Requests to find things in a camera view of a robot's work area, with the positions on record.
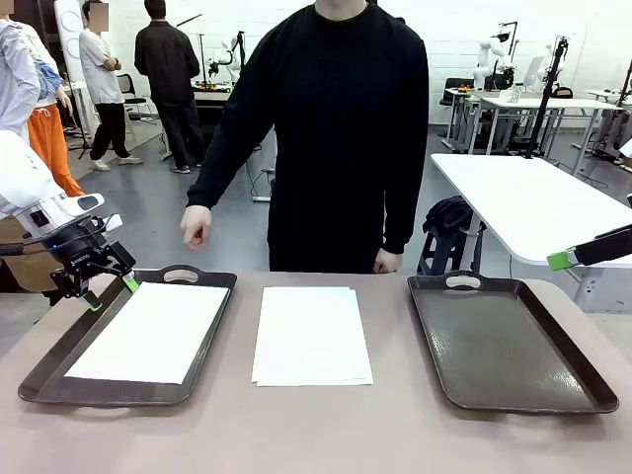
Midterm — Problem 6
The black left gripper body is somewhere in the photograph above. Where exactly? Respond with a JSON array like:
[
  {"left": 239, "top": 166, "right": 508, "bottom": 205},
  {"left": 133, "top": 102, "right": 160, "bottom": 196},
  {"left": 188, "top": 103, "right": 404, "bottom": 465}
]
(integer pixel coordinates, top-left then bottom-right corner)
[{"left": 47, "top": 215, "right": 120, "bottom": 283}]

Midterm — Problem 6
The person left forearm black sleeve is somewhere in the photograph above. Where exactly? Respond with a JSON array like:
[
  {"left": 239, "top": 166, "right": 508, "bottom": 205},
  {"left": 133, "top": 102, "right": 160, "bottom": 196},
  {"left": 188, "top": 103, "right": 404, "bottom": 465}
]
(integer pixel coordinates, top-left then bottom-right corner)
[{"left": 381, "top": 162, "right": 430, "bottom": 256}]

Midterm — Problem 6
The person right forearm black sleeve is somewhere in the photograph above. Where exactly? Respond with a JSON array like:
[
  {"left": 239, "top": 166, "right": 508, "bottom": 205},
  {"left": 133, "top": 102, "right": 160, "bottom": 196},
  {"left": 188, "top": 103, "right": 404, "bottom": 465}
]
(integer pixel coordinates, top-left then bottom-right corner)
[{"left": 186, "top": 118, "right": 249, "bottom": 211}]

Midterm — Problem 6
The person right hand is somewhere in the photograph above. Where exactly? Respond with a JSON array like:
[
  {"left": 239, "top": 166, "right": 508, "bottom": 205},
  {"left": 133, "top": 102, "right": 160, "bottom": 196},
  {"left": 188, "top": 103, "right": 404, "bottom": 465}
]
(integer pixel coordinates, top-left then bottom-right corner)
[{"left": 179, "top": 204, "right": 214, "bottom": 250}]

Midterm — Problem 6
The person left hand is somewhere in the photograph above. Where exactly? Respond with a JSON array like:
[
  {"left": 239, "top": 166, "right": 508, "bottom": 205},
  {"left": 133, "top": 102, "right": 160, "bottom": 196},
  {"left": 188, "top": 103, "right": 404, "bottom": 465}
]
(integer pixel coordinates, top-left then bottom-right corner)
[{"left": 372, "top": 246, "right": 404, "bottom": 276}]

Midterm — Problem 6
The tan brown apron cloth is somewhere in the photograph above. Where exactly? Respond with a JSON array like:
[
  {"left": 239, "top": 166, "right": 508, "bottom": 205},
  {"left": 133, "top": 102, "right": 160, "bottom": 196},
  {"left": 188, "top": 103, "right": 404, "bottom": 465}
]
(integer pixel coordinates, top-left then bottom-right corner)
[{"left": 0, "top": 215, "right": 66, "bottom": 293}]

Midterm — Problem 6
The large white table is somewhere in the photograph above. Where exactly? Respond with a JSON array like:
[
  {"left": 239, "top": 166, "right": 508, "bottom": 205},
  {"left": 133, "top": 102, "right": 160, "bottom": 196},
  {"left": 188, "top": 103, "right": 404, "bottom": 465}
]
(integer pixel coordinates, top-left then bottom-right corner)
[{"left": 429, "top": 152, "right": 632, "bottom": 313}]

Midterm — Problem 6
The brown plastic tray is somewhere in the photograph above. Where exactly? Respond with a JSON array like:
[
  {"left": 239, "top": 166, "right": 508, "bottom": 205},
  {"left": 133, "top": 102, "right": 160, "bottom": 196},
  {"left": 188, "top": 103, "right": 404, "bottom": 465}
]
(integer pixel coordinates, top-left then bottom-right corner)
[
  {"left": 407, "top": 270, "right": 620, "bottom": 416},
  {"left": 18, "top": 265, "right": 238, "bottom": 409}
]

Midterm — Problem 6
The long white background table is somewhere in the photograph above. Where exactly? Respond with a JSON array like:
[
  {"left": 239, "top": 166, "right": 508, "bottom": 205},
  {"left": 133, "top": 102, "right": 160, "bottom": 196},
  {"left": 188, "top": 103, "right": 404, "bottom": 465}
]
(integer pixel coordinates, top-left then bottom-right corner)
[{"left": 479, "top": 96, "right": 624, "bottom": 177}]

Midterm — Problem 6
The black tripod pole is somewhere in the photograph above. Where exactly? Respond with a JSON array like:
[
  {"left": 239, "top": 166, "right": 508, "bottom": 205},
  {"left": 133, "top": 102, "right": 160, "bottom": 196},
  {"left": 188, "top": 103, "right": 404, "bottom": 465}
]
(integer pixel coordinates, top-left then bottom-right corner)
[{"left": 523, "top": 38, "right": 570, "bottom": 160}]

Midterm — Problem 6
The black bag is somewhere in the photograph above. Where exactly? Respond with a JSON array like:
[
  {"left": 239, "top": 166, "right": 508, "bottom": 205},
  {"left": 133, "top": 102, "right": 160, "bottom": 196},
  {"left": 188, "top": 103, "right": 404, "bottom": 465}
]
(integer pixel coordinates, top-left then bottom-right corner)
[{"left": 422, "top": 196, "right": 478, "bottom": 234}]

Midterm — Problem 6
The black mesh chair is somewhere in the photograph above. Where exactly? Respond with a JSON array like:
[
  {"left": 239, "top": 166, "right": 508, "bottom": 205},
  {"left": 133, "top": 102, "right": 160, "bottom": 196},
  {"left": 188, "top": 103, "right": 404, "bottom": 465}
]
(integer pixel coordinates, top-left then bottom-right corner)
[{"left": 117, "top": 73, "right": 150, "bottom": 120}]

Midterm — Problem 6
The black step stool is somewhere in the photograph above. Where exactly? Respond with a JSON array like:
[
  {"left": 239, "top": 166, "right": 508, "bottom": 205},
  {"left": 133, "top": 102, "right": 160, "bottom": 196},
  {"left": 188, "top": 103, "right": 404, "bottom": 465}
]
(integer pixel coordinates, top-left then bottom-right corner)
[{"left": 417, "top": 224, "right": 488, "bottom": 277}]

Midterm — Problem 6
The figure in pale shirt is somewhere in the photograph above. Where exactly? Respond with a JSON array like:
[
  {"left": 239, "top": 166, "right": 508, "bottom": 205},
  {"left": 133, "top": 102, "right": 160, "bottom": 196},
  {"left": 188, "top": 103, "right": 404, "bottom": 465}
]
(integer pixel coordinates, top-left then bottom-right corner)
[{"left": 0, "top": 17, "right": 41, "bottom": 145}]

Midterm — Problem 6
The man in white t-shirt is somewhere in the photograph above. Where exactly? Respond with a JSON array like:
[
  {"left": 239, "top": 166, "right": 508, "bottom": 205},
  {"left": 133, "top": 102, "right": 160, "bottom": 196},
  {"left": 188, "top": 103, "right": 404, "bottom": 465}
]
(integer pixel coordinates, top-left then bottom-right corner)
[{"left": 78, "top": 0, "right": 145, "bottom": 173}]

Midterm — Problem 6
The white backed monitor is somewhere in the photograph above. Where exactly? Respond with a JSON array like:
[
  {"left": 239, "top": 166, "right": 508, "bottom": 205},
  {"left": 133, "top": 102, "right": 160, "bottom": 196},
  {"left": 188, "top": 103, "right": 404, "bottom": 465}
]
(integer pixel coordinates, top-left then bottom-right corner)
[{"left": 522, "top": 55, "right": 545, "bottom": 91}]

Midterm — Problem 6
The background robot desk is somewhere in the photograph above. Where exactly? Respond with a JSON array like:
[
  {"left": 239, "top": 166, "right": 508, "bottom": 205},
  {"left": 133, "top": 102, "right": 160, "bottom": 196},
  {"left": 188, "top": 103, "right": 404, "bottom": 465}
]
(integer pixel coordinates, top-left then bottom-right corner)
[{"left": 191, "top": 83, "right": 234, "bottom": 135}]

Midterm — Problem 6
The tall white tower unit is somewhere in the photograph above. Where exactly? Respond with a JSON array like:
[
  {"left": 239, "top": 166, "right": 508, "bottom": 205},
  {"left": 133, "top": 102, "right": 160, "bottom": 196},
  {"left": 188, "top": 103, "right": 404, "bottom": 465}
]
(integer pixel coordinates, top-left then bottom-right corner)
[{"left": 53, "top": 0, "right": 94, "bottom": 103}]

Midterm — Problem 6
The man in black jacket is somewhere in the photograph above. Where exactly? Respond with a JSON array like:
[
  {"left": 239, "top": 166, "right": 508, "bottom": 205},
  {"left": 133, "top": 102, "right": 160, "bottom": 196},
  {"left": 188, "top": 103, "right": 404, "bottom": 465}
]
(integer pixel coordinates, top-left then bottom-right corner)
[{"left": 133, "top": 0, "right": 206, "bottom": 175}]

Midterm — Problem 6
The small white background table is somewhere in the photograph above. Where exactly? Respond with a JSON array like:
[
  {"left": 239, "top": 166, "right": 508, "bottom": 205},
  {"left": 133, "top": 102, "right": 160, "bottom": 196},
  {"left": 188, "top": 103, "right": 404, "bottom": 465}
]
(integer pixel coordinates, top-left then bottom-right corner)
[{"left": 442, "top": 87, "right": 483, "bottom": 154}]

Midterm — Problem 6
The thin black lamp stand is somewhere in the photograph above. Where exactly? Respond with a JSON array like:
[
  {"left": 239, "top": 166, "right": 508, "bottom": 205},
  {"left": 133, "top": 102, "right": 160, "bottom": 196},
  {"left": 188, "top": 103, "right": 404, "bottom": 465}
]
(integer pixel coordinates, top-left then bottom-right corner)
[{"left": 176, "top": 13, "right": 209, "bottom": 86}]

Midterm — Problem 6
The black office chair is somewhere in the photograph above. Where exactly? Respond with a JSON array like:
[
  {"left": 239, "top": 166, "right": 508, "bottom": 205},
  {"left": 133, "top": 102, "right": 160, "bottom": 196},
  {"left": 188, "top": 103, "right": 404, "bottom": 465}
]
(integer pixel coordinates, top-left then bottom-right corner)
[{"left": 438, "top": 77, "right": 476, "bottom": 149}]

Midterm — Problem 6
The person in black sweater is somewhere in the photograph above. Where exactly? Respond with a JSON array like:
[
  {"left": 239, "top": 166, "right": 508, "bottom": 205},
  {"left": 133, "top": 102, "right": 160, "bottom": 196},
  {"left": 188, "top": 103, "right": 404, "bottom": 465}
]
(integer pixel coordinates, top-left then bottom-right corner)
[{"left": 186, "top": 0, "right": 430, "bottom": 276}]

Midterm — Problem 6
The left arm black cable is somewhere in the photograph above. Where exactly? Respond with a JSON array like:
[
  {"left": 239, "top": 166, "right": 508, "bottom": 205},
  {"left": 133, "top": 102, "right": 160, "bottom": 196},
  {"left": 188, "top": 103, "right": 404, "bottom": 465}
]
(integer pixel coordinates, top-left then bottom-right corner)
[{"left": 0, "top": 216, "right": 110, "bottom": 258}]

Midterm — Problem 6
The black camera boom stand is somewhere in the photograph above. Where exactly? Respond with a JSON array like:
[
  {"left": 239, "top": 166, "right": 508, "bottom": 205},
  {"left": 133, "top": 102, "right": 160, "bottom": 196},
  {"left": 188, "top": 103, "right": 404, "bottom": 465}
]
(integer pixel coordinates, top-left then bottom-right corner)
[{"left": 496, "top": 20, "right": 520, "bottom": 70}]

